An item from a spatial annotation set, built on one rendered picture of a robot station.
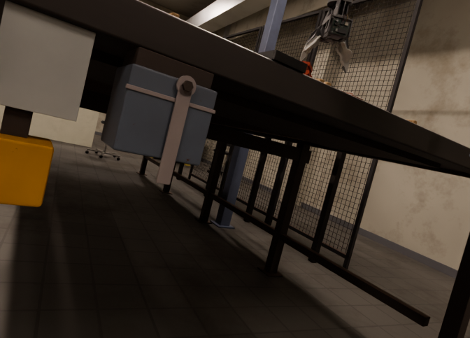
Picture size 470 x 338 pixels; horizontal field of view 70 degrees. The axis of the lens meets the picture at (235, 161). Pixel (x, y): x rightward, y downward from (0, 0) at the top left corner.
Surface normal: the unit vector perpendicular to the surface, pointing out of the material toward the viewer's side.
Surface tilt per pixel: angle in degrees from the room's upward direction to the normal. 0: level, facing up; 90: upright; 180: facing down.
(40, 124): 90
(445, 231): 90
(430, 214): 90
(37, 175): 90
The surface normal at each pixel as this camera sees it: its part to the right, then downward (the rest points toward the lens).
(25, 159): 0.51, 0.18
